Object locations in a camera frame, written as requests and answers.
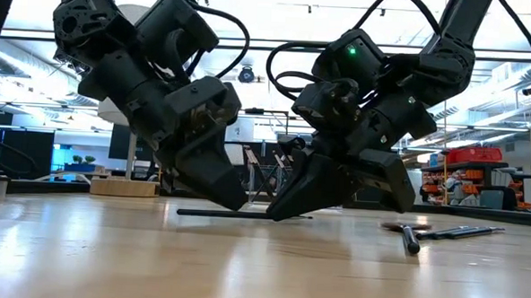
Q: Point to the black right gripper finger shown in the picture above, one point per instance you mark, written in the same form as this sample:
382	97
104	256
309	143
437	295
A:
317	187
394	181

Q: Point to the black monitor screen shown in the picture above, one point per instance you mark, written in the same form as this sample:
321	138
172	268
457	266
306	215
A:
117	142

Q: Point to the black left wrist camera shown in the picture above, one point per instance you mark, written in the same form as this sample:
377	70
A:
196	96

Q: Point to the white cylinder lamp wooden base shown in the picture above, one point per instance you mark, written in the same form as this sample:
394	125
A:
124	188

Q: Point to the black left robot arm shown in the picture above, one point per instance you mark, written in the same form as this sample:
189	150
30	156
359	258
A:
96	20

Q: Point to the thin black rig frame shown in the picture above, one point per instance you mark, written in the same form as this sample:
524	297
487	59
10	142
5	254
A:
254	110

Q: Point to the black overhead light bar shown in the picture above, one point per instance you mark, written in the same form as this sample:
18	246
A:
28	34

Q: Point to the clear acrylic brush organizer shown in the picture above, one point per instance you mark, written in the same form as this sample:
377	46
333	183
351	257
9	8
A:
251	180

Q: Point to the black silver-ferrule makeup brush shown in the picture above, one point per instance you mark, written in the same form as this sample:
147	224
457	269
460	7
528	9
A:
437	234
491	230
464	232

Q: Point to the blue planter with plants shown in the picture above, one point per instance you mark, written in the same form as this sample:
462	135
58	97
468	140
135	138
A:
80	165

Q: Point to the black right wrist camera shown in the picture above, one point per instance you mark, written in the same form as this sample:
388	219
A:
326	104

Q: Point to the black partition panel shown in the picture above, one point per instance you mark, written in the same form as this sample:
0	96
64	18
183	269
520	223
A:
27	152

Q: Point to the white sign board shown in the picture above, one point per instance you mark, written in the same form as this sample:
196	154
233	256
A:
244	130

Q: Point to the round black ceiling camera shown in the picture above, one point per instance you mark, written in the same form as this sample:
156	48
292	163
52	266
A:
246	74

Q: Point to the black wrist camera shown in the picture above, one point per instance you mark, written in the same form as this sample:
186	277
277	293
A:
196	96
326	104

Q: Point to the storage shelf rack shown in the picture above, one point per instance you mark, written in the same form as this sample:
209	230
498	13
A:
471	166

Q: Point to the red storage bins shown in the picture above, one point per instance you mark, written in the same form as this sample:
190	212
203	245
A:
474	154

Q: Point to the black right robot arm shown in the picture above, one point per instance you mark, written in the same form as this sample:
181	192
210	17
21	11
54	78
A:
458	63

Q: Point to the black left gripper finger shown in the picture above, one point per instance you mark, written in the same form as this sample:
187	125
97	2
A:
167	176
215	174

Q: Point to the black fan makeup brush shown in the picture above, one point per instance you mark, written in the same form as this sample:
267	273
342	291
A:
410	243

